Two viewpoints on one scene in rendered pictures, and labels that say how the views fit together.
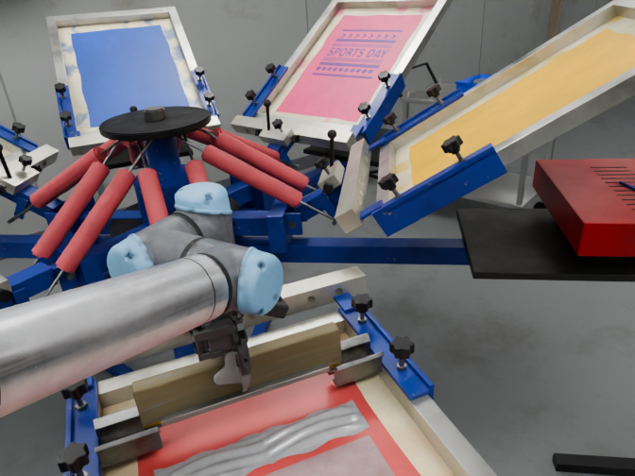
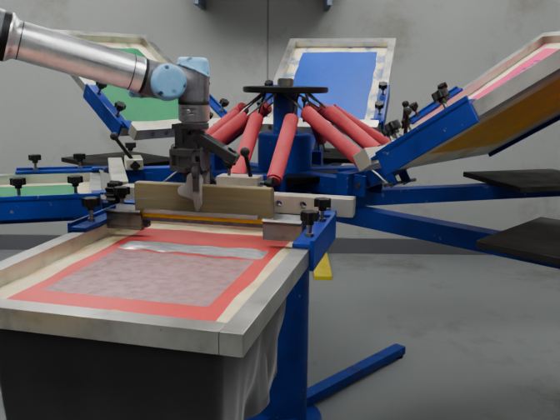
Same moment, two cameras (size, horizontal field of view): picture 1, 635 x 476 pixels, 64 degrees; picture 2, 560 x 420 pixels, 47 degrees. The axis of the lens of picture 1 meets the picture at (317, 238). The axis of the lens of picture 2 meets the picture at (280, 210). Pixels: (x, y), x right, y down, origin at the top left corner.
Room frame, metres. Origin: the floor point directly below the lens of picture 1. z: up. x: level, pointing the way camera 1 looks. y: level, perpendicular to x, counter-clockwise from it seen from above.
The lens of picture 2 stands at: (-0.47, -0.90, 1.37)
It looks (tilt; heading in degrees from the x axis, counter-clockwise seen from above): 12 degrees down; 35
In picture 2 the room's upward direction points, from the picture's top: 1 degrees clockwise
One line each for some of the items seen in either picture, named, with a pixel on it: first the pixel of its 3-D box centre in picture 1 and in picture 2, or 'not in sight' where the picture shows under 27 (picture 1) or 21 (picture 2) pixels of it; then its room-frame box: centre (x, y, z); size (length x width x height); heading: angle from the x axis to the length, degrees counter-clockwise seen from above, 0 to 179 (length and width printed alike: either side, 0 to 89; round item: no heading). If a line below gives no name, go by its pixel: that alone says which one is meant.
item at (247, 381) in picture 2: not in sight; (252, 380); (0.50, -0.15, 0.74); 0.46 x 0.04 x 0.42; 21
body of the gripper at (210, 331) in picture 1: (216, 314); (191, 147); (0.67, 0.17, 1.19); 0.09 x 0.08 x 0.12; 111
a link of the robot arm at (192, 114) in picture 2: not in sight; (193, 114); (0.67, 0.16, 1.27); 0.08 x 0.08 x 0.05
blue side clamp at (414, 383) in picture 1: (380, 353); (316, 238); (0.80, -0.11, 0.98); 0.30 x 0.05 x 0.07; 21
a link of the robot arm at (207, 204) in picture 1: (204, 224); (192, 81); (0.67, 0.16, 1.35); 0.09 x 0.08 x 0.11; 149
